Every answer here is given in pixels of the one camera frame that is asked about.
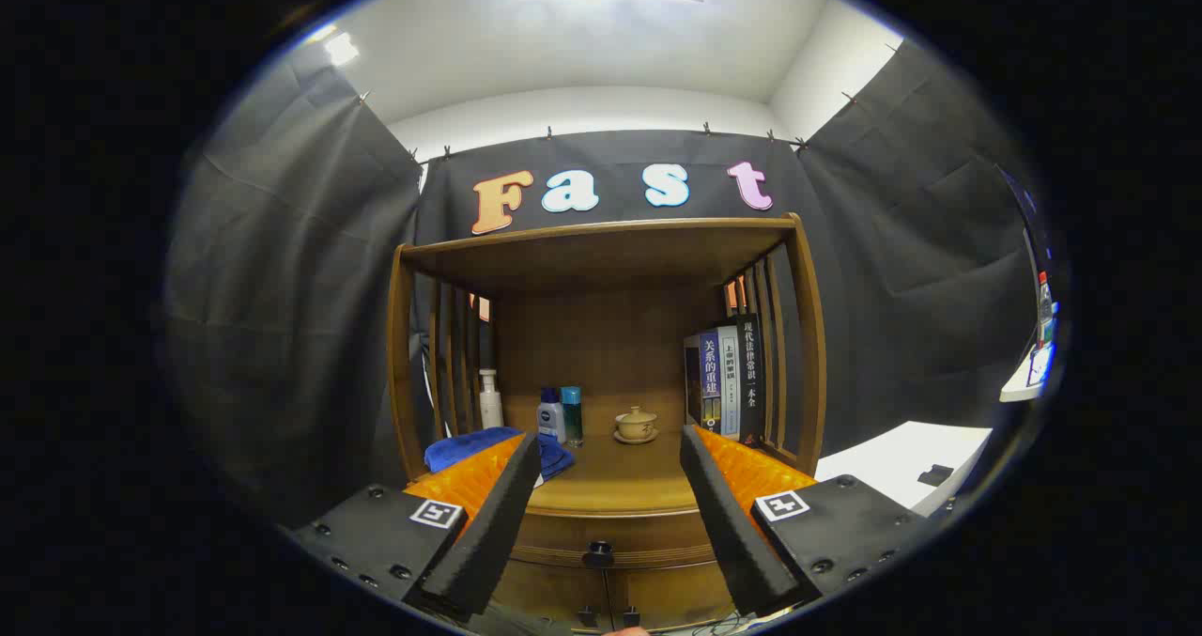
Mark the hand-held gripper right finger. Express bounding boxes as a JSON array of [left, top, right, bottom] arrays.
[[679, 425, 926, 618]]

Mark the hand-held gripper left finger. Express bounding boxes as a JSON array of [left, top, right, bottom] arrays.
[[291, 432, 543, 618]]

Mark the wooden drawer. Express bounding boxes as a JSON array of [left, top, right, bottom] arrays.
[[507, 512, 722, 569]]

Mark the wooden countertop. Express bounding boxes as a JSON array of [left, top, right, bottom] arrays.
[[408, 429, 818, 517]]

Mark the wooden cabinet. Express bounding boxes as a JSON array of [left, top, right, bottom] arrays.
[[387, 211, 827, 632]]

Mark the blue folded towel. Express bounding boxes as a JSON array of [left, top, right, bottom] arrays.
[[424, 427, 576, 482]]

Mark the white bottle with blue cap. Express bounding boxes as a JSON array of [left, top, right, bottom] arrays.
[[537, 388, 567, 444]]

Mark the beige lidded teacup with saucer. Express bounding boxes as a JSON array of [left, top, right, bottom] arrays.
[[614, 406, 660, 445]]

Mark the book with pale spine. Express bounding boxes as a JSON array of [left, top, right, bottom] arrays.
[[718, 324, 743, 440]]

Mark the book with black spine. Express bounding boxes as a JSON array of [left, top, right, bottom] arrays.
[[737, 314, 767, 446]]

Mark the book with blue spine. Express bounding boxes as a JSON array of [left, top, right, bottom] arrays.
[[684, 328, 724, 435]]

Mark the white side table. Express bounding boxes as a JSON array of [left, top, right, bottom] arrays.
[[815, 420, 994, 515]]

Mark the white shelf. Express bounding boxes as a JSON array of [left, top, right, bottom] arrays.
[[1000, 349, 1057, 402]]

